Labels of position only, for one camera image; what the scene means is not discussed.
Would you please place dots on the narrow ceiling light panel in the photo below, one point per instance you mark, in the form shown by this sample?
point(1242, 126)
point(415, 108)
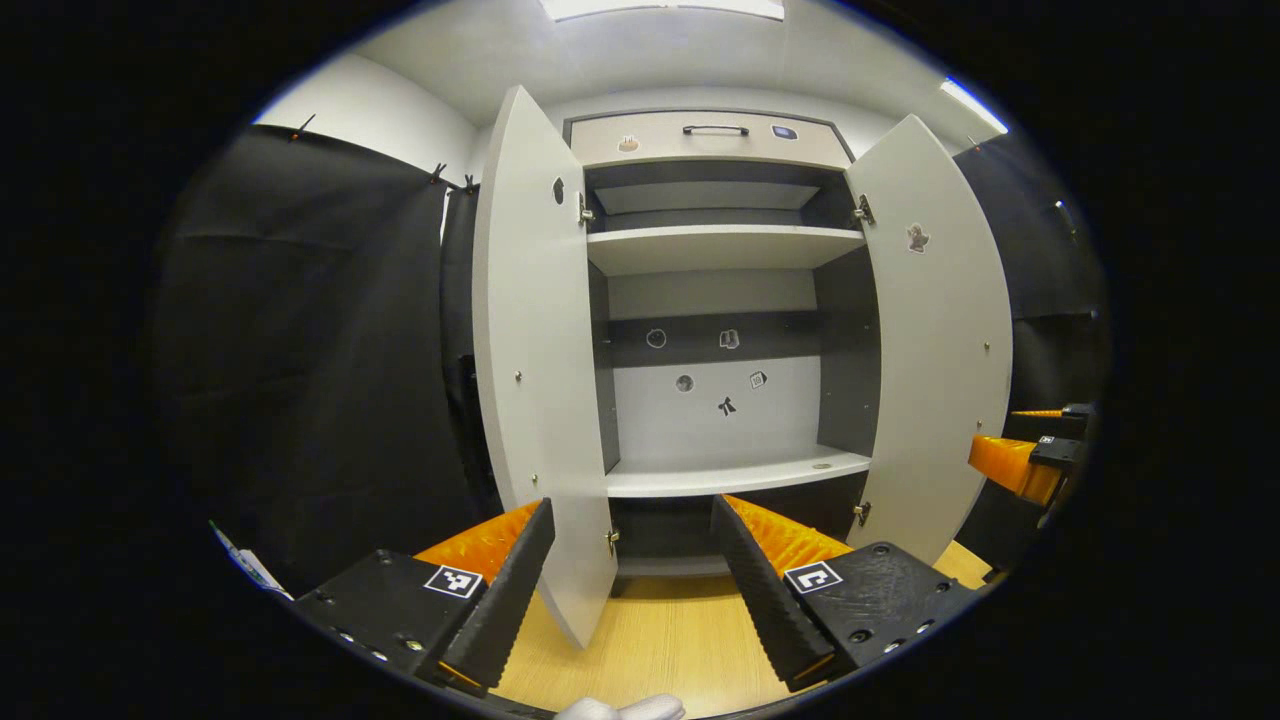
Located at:
point(972, 103)

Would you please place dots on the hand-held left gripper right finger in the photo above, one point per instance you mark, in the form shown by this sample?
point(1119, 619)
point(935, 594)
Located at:
point(765, 600)

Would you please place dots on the white printed packet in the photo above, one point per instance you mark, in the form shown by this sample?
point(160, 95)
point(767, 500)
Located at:
point(250, 565)

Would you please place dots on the beige double-door shoe cabinet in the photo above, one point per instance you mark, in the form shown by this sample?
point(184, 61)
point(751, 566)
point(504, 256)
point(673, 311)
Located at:
point(715, 245)

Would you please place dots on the beige cabinet door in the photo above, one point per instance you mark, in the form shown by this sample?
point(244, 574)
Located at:
point(540, 330)
point(940, 350)

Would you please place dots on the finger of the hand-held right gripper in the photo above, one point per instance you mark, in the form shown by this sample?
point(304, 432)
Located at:
point(1058, 455)
point(1078, 411)

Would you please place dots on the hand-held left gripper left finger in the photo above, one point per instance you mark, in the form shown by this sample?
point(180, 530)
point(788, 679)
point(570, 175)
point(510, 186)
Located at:
point(510, 600)

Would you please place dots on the large ceiling light panel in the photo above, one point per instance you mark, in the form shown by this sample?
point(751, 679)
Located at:
point(660, 8)

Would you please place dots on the beige cabinet drawer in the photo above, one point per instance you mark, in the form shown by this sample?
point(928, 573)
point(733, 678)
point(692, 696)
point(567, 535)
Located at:
point(720, 148)

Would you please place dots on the white fluffy object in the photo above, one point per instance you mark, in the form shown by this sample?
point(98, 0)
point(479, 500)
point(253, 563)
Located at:
point(620, 709)

